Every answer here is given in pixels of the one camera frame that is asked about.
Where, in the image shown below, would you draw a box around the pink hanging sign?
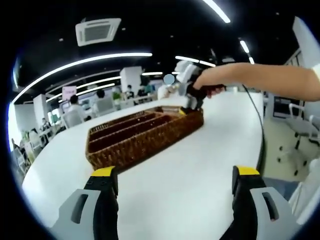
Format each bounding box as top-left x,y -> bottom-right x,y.
61,86 -> 78,101

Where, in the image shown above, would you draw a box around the dark computer monitor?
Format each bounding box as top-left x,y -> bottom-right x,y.
272,96 -> 301,118

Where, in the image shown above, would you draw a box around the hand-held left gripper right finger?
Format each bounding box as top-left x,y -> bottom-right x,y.
219,164 -> 302,240

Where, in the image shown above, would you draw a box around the brown wicker storage basket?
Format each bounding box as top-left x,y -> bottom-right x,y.
86,106 -> 205,173

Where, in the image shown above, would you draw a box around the white office chair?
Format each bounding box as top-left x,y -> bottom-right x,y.
277,102 -> 320,176

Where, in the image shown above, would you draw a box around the white ceiling air conditioner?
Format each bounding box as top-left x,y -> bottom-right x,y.
75,17 -> 123,48

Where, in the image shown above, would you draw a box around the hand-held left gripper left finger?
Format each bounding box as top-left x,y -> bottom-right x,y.
51,165 -> 120,240

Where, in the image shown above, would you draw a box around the person's trousers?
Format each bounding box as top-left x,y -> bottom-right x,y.
263,176 -> 300,202

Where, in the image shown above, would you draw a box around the ceiling light strip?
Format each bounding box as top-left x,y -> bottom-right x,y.
239,39 -> 250,54
202,0 -> 231,24
174,56 -> 216,67
12,52 -> 153,103

